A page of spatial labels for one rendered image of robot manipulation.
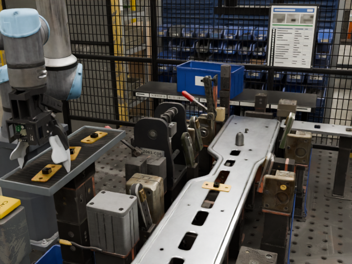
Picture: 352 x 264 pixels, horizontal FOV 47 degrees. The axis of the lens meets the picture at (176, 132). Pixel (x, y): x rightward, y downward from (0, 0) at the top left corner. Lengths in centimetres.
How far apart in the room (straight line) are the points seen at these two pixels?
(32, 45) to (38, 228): 81
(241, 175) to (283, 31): 97
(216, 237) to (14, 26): 64
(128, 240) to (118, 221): 6
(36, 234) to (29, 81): 77
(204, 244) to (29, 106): 50
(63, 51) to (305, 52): 120
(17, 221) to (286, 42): 155
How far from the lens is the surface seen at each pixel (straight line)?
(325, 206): 180
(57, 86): 135
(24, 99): 87
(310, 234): 161
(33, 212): 149
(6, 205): 91
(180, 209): 112
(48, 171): 100
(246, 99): 198
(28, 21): 86
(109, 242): 98
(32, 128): 89
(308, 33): 208
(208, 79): 160
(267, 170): 122
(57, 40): 132
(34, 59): 87
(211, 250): 98
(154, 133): 124
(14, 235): 93
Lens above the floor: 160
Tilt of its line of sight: 21 degrees down
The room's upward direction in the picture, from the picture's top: 1 degrees counter-clockwise
